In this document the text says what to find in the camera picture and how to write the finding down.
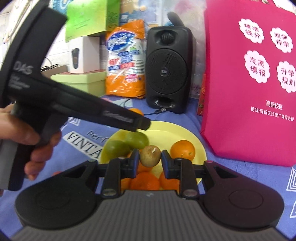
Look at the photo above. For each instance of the red orange carton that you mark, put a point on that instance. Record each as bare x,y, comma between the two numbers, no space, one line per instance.
201,97

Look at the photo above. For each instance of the brown round fruit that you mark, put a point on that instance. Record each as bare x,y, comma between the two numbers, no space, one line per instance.
150,155

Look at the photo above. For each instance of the flat light green box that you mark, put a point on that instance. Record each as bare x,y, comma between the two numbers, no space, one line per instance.
81,82

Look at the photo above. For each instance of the dark green mango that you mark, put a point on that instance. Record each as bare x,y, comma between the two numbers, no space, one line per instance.
115,150

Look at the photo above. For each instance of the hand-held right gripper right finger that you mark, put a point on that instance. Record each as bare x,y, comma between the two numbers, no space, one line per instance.
165,163

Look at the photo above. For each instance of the large orange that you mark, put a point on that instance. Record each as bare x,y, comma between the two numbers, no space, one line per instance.
182,150
170,182
144,183
137,111

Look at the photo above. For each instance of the large green gift box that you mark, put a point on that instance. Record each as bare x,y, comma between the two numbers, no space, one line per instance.
92,18

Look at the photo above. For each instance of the person's left hand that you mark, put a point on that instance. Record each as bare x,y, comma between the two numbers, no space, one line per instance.
16,129

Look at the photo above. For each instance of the white cup box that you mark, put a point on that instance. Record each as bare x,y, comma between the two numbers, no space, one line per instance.
84,55

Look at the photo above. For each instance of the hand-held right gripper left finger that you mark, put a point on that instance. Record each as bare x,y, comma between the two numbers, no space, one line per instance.
136,163

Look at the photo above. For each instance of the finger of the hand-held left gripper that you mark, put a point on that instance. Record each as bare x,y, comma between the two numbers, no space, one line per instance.
104,110

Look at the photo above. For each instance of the black microphone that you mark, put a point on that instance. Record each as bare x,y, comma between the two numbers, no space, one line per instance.
175,19

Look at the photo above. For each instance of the small tangerine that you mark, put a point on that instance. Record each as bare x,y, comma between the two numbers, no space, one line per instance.
126,183

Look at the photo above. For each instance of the pink tote bag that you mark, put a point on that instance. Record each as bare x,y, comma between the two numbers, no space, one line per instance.
242,92

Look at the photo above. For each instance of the round light green fruit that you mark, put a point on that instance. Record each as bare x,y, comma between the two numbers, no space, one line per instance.
137,139

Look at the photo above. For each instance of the blue printed tablecloth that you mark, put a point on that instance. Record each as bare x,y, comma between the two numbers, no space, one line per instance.
226,180

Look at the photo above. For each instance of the black speaker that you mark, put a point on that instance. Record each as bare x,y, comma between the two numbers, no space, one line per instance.
168,69

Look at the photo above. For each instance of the yellow plastic plate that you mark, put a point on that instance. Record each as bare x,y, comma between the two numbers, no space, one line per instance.
164,132

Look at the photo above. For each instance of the orange paper cup pack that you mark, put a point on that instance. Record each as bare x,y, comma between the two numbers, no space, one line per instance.
126,62

